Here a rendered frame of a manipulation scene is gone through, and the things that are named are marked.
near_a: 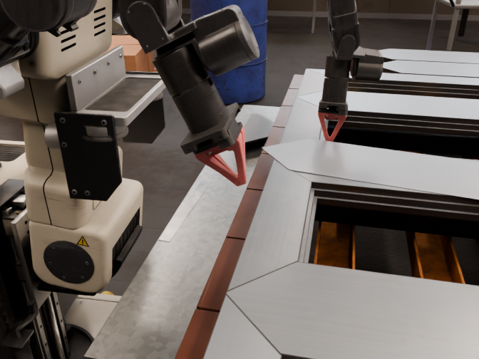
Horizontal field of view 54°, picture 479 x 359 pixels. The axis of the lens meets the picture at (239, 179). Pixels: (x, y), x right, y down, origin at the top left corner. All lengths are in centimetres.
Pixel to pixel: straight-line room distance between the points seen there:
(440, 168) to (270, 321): 59
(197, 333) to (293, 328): 13
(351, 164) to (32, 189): 64
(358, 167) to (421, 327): 45
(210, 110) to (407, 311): 37
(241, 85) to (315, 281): 335
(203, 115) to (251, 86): 343
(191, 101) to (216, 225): 58
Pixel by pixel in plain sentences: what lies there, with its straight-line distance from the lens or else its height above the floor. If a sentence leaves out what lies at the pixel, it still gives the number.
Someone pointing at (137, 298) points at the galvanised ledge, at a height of 68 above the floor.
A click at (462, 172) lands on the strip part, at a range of 108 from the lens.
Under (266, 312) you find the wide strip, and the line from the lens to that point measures 65.
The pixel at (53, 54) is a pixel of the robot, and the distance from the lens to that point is 81.
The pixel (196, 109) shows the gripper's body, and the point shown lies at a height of 110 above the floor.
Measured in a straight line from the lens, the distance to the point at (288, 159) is 104.
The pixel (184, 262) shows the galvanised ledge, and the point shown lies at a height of 68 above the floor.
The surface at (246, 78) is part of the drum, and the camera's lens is 398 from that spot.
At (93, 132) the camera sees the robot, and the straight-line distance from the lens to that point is 80.
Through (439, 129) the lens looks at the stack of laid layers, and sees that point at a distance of 139.
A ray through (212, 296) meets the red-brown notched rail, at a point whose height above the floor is 83.
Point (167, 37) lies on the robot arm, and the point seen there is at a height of 119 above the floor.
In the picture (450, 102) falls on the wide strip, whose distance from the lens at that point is 153.
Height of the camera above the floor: 130
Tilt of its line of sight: 28 degrees down
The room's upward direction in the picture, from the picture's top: straight up
